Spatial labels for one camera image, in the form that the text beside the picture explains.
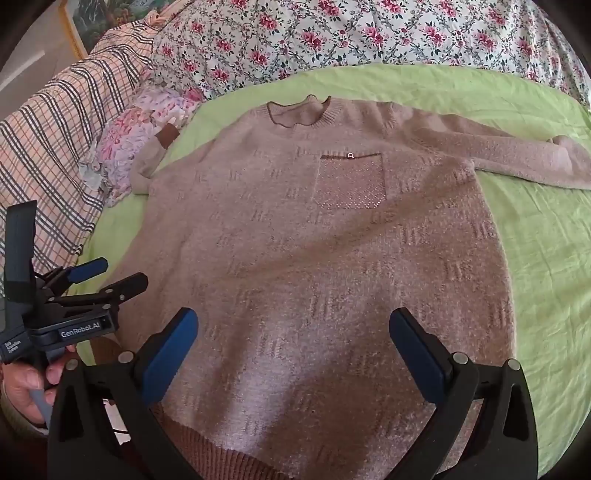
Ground plaid blanket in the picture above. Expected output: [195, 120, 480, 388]
[0, 19, 160, 282]

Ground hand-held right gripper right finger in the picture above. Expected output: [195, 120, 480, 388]
[389, 307, 539, 480]

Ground light green bed sheet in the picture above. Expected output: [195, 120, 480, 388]
[76, 62, 591, 476]

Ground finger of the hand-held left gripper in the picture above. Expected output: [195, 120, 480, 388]
[65, 257, 110, 284]
[95, 272, 149, 309]

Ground person's left hand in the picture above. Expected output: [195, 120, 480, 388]
[0, 345, 78, 431]

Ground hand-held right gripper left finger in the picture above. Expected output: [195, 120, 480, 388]
[47, 307, 204, 480]

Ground beige knitted sweater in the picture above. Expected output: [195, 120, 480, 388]
[95, 93, 591, 480]

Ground pastel floral cloth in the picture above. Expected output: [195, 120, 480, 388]
[78, 84, 205, 208]

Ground red floral quilt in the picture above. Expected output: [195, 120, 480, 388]
[147, 0, 591, 108]

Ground framed landscape painting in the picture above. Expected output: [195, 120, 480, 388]
[58, 0, 161, 60]

